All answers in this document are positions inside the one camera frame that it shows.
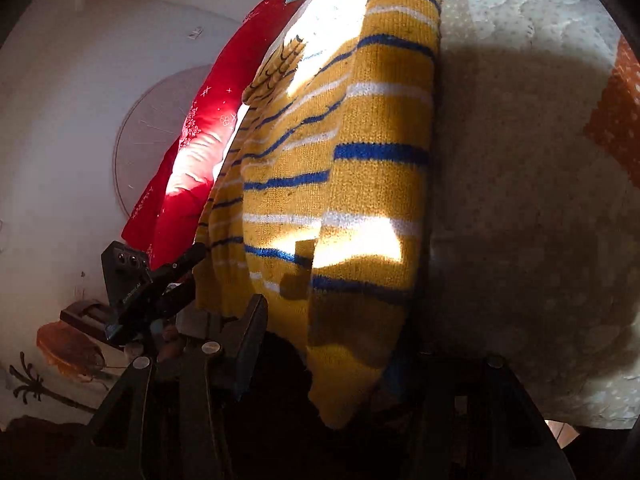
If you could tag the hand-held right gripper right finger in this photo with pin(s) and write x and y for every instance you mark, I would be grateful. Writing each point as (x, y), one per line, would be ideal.
(480, 400)

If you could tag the orange wall decal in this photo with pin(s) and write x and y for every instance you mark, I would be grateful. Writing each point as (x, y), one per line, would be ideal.
(67, 350)

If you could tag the quilted heart pattern bedspread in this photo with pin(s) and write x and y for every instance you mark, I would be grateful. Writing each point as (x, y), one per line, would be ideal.
(525, 160)

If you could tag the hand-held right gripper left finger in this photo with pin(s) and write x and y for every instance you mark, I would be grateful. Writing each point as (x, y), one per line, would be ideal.
(250, 330)

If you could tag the white wall socket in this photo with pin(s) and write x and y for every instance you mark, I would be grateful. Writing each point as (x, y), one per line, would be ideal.
(195, 33)

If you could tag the white round headboard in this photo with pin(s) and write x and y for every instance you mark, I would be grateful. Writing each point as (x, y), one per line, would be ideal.
(145, 125)

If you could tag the yellow striped knit sweater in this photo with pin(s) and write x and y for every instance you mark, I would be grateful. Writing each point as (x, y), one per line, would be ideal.
(375, 120)

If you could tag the black tree wall decal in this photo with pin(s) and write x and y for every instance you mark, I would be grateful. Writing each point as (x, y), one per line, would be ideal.
(30, 386)

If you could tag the red embroidered quilt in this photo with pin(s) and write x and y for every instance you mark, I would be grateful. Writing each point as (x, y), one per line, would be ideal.
(200, 125)

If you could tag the person's left hand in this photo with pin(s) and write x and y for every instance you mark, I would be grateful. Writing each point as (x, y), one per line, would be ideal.
(167, 338)

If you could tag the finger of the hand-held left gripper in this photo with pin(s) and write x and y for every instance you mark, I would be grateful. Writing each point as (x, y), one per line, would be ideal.
(182, 262)
(172, 302)

